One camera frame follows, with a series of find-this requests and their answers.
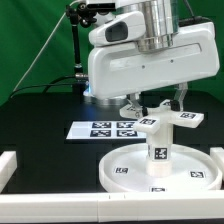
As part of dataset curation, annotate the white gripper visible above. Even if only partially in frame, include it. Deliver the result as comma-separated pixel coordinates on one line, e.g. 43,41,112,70
88,22,220,118

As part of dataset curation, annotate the white cross-shaped table base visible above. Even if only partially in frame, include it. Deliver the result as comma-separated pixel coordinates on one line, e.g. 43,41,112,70
120,100,204,134

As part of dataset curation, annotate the white round table top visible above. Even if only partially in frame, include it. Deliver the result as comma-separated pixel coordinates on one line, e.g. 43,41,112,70
99,143,223,193

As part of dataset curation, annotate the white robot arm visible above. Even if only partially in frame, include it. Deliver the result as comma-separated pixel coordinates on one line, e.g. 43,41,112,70
86,0,220,118

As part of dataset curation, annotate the white right fence block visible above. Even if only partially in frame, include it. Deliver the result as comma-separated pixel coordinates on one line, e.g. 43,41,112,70
210,147,224,180

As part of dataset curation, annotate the white fence block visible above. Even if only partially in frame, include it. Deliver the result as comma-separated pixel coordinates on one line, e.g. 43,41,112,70
0,151,17,193
210,147,224,180

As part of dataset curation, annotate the white marker sheet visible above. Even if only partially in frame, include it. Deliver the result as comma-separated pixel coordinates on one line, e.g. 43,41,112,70
66,121,146,140

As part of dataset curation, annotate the white front fence bar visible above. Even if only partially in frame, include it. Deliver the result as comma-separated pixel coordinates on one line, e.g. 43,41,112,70
0,190,224,223

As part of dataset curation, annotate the white left fence block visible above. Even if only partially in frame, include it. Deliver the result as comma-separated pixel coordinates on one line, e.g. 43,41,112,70
0,151,17,193

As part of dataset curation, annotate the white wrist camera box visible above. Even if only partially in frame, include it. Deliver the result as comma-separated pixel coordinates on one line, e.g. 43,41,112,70
89,11,146,46

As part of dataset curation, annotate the black cable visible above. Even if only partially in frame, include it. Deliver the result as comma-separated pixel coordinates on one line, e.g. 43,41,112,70
9,75,90,100

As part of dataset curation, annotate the black camera stand pole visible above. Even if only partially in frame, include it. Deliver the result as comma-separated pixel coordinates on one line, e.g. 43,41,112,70
65,2,96,85

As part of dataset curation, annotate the white cable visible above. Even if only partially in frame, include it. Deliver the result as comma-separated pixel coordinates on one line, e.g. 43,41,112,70
11,0,88,93

